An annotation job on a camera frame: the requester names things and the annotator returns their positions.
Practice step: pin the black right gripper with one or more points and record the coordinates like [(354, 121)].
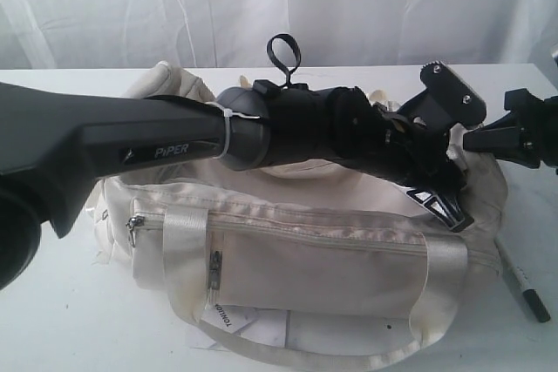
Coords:
[(526, 136)]

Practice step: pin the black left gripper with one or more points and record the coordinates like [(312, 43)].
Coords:
[(368, 137)]

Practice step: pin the beige fabric duffel bag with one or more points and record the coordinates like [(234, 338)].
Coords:
[(346, 273)]

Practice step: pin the white marker with dark cap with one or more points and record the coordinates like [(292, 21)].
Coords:
[(528, 293)]

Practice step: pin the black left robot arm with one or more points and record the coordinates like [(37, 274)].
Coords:
[(55, 147)]

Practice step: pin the white paper hang tag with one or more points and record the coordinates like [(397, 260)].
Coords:
[(230, 319)]

